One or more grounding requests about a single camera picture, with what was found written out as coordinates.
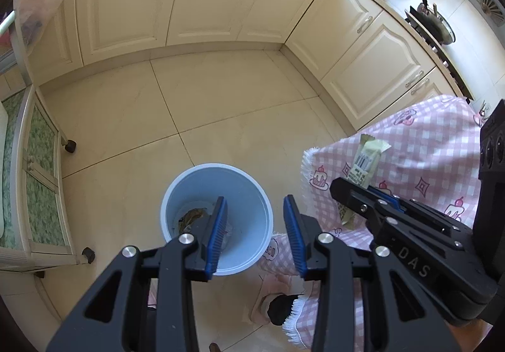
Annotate wrappers inside bin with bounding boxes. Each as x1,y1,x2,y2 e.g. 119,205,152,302
175,208,216,236

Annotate person's right forearm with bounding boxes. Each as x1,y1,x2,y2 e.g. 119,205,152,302
448,320,496,352

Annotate pink slipper with black sock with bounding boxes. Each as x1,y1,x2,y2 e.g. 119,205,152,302
250,273,320,327

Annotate black wok with lid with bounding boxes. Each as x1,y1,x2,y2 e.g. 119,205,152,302
408,0,456,46

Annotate white rolling cabinet green glass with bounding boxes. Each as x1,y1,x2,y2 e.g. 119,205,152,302
0,84,95,278

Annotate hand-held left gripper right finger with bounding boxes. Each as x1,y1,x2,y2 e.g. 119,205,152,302
283,195,464,352

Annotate black gas stove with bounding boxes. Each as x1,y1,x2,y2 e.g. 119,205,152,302
404,7,474,100

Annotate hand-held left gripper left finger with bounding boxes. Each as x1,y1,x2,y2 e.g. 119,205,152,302
46,196,229,352

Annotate pink checked tablecloth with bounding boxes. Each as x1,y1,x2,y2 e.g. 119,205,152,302
256,95,486,350

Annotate light blue trash bin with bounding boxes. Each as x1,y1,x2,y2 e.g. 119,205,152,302
160,164,274,277

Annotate cream lower kitchen cabinets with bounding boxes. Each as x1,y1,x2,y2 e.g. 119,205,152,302
29,0,474,132

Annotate pale yellow snack wrapper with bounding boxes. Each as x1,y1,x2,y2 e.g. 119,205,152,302
339,134,392,226

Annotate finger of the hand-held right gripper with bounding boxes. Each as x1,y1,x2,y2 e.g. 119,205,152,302
369,185,462,232
330,178,399,242

